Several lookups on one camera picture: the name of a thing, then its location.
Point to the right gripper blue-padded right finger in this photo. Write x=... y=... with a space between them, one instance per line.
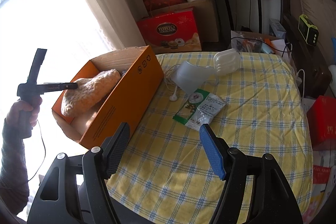
x=227 y=163

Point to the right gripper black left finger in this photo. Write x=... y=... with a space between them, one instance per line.
x=99 y=164

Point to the green white snack packet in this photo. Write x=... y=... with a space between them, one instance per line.
x=200 y=108

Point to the pink quilted oven mitt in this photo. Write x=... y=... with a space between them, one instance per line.
x=89 y=92

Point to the translucent white plastic cup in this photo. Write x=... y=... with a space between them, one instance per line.
x=190 y=77

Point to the orange cardboard box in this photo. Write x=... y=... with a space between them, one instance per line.
x=127 y=102

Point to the white wired earphones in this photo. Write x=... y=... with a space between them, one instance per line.
x=171 y=86

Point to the white plastic soap box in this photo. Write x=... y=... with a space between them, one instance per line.
x=226 y=62

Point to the dark sleeve left forearm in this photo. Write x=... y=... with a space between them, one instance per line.
x=14 y=181

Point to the person's left hand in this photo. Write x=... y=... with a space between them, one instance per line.
x=12 y=118

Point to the yellow blue plaid tablecloth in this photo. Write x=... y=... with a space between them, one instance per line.
x=172 y=173

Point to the red Chinese gift box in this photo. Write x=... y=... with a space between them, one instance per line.
x=321 y=118

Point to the open box of clutter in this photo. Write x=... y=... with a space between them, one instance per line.
x=259 y=43

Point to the small blue white box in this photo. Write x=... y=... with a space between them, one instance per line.
x=276 y=29

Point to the red Ferrero gift bag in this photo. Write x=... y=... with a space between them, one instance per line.
x=171 y=32

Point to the green black portable radio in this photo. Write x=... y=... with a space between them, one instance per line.
x=308 y=30

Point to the brown cardboard carton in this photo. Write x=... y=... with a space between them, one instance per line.
x=205 y=17

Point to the brown wooden sofa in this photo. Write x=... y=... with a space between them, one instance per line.
x=314 y=61

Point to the pink sofa back cushion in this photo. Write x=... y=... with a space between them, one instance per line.
x=322 y=15

